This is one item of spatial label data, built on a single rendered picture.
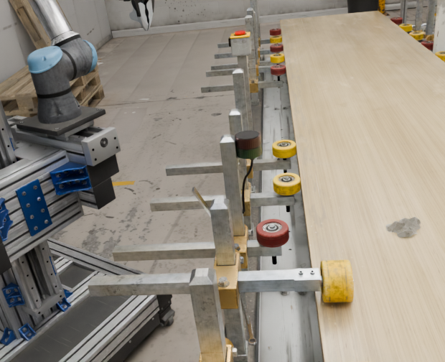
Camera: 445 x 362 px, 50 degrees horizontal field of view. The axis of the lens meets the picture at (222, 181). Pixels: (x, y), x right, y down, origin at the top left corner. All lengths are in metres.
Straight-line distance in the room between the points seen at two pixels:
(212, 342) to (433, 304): 0.45
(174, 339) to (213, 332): 1.49
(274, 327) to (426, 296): 0.46
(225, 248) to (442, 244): 0.49
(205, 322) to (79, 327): 1.41
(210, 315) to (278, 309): 0.68
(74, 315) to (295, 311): 1.09
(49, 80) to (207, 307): 1.18
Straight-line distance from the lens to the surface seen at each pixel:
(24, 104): 4.81
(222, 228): 0.93
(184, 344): 2.21
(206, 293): 0.70
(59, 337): 2.10
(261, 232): 1.18
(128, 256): 1.28
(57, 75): 1.74
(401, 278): 1.07
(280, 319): 1.36
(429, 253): 1.15
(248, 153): 1.11
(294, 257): 1.57
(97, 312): 2.15
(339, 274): 0.94
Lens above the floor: 1.57
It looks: 27 degrees down
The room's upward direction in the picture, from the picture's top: 7 degrees counter-clockwise
